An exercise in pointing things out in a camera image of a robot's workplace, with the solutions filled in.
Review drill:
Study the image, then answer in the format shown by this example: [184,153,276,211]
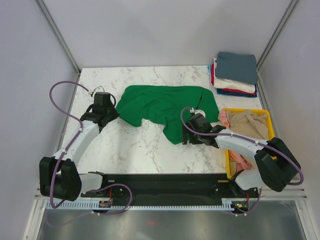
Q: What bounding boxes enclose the green t shirt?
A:
[116,85,220,145]

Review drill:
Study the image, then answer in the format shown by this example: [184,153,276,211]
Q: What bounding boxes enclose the yellow plastic bin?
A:
[222,108,275,179]

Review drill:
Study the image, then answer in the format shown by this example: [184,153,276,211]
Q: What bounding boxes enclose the pink t shirt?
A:
[218,110,252,172]

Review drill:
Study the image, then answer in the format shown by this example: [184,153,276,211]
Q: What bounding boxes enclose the beige t shirt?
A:
[226,111,270,173]

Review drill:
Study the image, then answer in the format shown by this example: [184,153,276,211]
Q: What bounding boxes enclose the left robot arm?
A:
[39,92,119,201]

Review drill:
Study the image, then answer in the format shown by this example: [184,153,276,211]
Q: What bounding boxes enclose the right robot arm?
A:
[181,112,304,197]

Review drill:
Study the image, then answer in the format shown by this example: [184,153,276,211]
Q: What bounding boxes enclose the folded navy t shirt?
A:
[216,85,257,98]

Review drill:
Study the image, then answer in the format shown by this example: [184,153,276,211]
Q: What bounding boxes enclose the folded cream t shirt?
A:
[211,58,255,93]

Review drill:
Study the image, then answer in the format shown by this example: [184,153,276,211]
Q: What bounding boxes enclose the folded red t shirt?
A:
[210,64,257,95]

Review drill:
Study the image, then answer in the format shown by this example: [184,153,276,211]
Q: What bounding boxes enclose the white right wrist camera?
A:
[193,109,206,118]

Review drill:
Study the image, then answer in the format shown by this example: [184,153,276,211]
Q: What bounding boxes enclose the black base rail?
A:
[81,173,258,206]

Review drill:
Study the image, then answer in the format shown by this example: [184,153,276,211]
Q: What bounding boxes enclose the aluminium extrusion rail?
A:
[260,189,307,201]

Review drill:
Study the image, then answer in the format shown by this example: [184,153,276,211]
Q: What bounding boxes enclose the white slotted cable duct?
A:
[58,198,248,211]

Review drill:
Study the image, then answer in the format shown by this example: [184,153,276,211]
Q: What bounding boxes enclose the left aluminium frame post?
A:
[35,0,81,76]

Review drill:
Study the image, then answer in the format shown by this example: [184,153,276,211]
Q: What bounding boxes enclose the aluminium frame post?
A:
[35,0,81,76]
[256,0,301,72]

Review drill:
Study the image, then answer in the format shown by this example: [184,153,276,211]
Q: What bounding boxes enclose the right aluminium frame post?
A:
[256,0,301,72]

